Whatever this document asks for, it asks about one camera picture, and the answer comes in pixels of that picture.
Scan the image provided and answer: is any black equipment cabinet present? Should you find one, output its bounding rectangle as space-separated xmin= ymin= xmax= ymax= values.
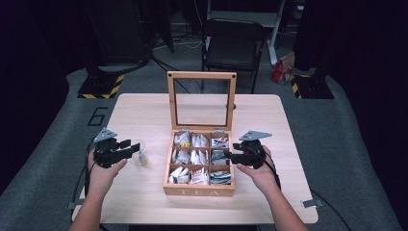
xmin=82 ymin=0 xmax=152 ymax=65

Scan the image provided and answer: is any person's left hand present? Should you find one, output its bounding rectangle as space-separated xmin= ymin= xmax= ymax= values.
xmin=87 ymin=149 xmax=129 ymax=197

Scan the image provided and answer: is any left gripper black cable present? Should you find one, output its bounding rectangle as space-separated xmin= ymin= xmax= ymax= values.
xmin=69 ymin=142 xmax=97 ymax=222

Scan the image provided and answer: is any grey metal table bracket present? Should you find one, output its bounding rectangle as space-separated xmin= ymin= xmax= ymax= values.
xmin=300 ymin=198 xmax=323 ymax=209

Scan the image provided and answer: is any white floor cable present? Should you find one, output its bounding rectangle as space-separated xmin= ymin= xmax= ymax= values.
xmin=153 ymin=34 xmax=204 ymax=51

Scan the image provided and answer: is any red paper bag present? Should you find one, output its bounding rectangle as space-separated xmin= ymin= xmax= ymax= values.
xmin=269 ymin=51 xmax=295 ymax=86

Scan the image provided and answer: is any black floor cable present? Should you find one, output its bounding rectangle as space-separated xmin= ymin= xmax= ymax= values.
xmin=149 ymin=55 xmax=192 ymax=94

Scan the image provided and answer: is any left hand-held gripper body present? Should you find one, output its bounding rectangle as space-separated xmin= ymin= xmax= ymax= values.
xmin=93 ymin=127 xmax=133 ymax=168

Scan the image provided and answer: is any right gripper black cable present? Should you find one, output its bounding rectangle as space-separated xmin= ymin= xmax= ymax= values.
xmin=264 ymin=150 xmax=354 ymax=231

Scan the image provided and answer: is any grey-green tea packets stack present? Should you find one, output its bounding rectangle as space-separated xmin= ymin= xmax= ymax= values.
xmin=211 ymin=149 xmax=231 ymax=167

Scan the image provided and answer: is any wooden tea box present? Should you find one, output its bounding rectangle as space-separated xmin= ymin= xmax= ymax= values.
xmin=162 ymin=70 xmax=238 ymax=197

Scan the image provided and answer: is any red-green printed tea packets stack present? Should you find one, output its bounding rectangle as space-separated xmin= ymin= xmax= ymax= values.
xmin=210 ymin=137 xmax=230 ymax=149

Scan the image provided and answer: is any person's right hand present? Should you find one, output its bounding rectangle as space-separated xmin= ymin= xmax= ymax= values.
xmin=236 ymin=144 xmax=281 ymax=197

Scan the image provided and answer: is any black stand base striped edge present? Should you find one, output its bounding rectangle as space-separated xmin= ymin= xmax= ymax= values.
xmin=77 ymin=72 xmax=125 ymax=100
xmin=290 ymin=74 xmax=335 ymax=100

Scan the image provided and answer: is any dark green striped packets stack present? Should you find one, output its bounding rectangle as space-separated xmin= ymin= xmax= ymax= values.
xmin=210 ymin=170 xmax=233 ymax=186

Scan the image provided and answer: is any black folding chair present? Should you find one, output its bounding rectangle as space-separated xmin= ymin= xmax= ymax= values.
xmin=201 ymin=18 xmax=269 ymax=94

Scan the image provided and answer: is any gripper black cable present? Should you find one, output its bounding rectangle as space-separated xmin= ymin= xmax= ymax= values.
xmin=69 ymin=142 xmax=97 ymax=222
xmin=264 ymin=150 xmax=354 ymax=231

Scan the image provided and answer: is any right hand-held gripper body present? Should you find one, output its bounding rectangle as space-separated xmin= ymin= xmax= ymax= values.
xmin=239 ymin=130 xmax=273 ymax=170

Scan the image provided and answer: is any group of white tea bags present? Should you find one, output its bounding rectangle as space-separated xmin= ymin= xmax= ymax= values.
xmin=167 ymin=132 xmax=210 ymax=186

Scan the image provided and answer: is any clear plastic cup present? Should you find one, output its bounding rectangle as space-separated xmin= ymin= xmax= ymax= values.
xmin=132 ymin=139 xmax=149 ymax=167

